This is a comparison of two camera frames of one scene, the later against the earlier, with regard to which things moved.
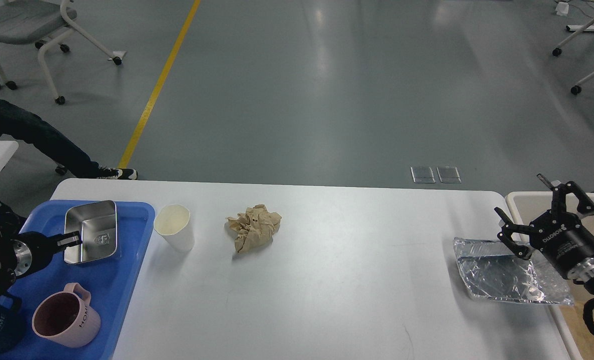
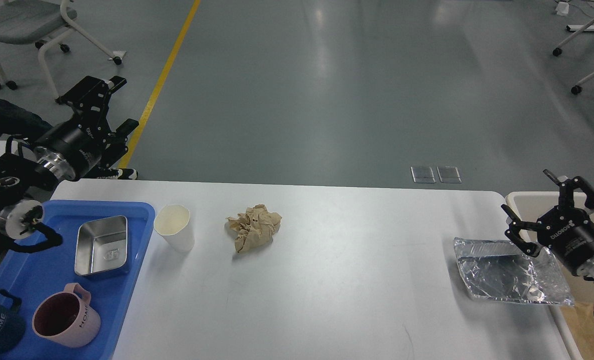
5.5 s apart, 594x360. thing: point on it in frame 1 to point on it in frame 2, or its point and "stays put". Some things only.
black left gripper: x=32 y=251 to x=71 y=149
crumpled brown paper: x=255 y=228 stays put
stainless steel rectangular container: x=97 y=223 to x=101 y=245
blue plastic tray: x=108 y=281 stays put
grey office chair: x=42 y=20 stays put
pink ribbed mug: x=67 y=318 stays put
